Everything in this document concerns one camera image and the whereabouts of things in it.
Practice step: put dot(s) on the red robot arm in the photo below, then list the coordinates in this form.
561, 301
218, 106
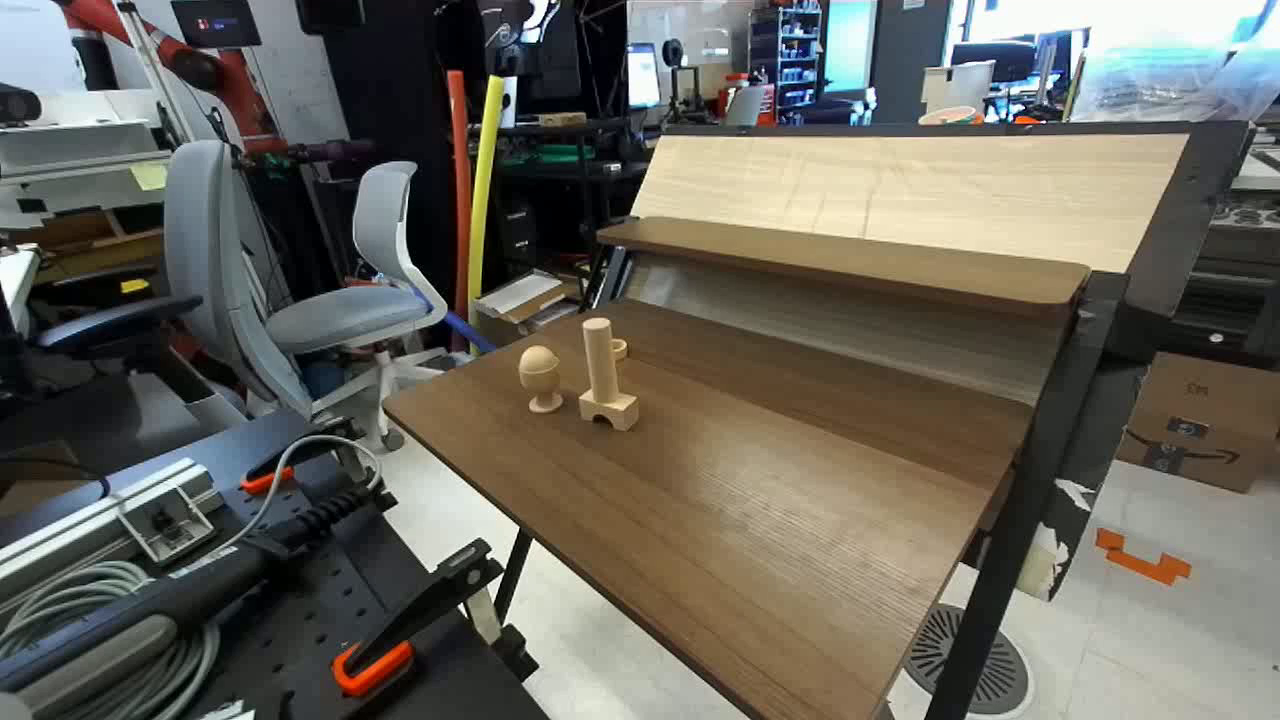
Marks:
240, 84

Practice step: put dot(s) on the wooden cylinder on base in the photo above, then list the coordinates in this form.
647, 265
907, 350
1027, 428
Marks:
602, 367

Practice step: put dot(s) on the wooden egg figure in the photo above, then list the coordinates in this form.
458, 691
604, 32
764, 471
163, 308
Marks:
539, 367

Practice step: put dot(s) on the stack of flat boxes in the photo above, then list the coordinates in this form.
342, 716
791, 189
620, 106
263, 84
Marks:
522, 297

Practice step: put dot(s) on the blue stick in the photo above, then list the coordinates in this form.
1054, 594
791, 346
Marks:
469, 333

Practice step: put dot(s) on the yellow foam tube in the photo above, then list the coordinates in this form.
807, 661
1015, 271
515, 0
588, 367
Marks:
480, 200

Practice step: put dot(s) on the orange foam tube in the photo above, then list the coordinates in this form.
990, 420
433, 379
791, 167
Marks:
458, 172

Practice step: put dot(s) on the background computer monitor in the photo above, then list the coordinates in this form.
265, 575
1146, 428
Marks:
647, 72

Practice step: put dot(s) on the white swivel chair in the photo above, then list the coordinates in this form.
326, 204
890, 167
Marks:
352, 317

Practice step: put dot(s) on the light wooden back panel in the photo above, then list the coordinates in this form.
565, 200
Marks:
934, 192

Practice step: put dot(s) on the wooden desk with shelf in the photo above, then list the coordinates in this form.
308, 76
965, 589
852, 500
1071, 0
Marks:
1043, 455

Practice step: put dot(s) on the black perforated workbench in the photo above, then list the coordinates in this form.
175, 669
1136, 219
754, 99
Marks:
305, 624

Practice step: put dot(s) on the grey office chair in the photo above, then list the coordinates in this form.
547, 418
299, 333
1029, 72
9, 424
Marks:
214, 254

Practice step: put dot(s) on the white tape patch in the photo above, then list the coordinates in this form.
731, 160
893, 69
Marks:
1045, 566

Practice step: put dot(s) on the round floor drain grate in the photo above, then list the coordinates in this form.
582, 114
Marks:
993, 673

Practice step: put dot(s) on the yellow sticky note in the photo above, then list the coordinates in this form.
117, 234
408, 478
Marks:
150, 172

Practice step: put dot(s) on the brown cardboard box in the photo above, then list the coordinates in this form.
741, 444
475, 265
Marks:
1206, 413

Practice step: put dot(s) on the white equipment cabinet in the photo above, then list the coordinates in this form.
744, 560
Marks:
73, 145

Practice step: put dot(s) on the aluminium extrusion rail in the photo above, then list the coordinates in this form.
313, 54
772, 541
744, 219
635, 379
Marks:
83, 521

